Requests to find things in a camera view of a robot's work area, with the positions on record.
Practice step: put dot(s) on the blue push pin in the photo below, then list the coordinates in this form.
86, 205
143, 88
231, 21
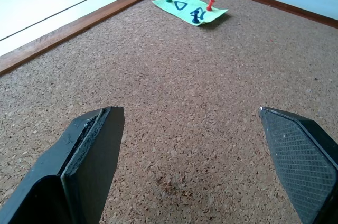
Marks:
195, 16

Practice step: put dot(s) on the green paper note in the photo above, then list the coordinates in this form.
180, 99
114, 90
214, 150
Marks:
188, 7

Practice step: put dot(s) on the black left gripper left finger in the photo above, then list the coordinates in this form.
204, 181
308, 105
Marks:
79, 171

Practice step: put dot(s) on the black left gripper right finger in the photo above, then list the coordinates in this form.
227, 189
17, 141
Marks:
303, 160

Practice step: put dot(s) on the cork board with wooden frame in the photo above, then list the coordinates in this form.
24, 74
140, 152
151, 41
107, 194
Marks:
169, 97

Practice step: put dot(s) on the red push pin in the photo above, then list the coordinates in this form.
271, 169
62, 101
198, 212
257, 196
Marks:
210, 5

